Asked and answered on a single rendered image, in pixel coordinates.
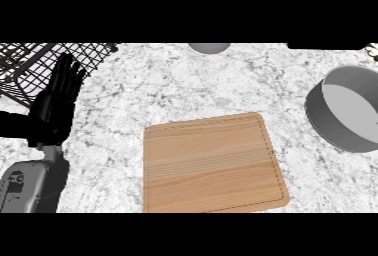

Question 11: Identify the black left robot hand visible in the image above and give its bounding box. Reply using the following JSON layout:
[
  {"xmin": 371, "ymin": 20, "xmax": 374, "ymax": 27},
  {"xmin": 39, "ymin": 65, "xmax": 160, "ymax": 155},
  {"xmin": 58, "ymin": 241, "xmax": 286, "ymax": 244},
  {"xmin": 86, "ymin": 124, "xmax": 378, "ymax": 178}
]
[{"xmin": 0, "ymin": 52, "xmax": 89, "ymax": 148}]

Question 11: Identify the wooden cutting board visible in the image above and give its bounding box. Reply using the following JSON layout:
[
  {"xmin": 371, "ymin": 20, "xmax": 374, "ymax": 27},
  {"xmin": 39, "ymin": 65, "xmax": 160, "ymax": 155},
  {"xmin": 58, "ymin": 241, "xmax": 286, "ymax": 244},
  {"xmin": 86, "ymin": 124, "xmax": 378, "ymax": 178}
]
[{"xmin": 142, "ymin": 111, "xmax": 292, "ymax": 214}]

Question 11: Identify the grey pot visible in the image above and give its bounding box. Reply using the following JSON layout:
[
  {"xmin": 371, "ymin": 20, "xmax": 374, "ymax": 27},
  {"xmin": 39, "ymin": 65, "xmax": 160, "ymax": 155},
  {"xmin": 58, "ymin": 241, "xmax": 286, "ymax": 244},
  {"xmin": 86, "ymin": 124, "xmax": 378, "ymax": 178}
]
[{"xmin": 303, "ymin": 65, "xmax": 378, "ymax": 154}]

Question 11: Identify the grey round object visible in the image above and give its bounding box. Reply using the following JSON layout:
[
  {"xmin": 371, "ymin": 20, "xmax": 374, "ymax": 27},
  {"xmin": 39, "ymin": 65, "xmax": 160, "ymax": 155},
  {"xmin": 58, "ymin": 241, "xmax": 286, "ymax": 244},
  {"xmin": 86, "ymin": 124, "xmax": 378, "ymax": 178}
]
[{"xmin": 188, "ymin": 42, "xmax": 232, "ymax": 55}]

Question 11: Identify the dark patterned object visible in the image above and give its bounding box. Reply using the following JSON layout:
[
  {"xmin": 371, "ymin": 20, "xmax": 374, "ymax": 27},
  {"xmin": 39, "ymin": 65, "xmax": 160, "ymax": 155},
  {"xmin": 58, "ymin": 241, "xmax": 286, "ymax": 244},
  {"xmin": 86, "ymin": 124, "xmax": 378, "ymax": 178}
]
[{"xmin": 364, "ymin": 43, "xmax": 378, "ymax": 63}]

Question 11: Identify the black wire basket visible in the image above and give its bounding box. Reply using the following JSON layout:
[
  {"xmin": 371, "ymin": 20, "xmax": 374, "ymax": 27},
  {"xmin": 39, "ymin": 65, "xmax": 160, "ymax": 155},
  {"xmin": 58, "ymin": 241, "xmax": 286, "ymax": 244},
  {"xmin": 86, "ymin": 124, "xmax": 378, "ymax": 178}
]
[{"xmin": 0, "ymin": 42, "xmax": 120, "ymax": 110}]

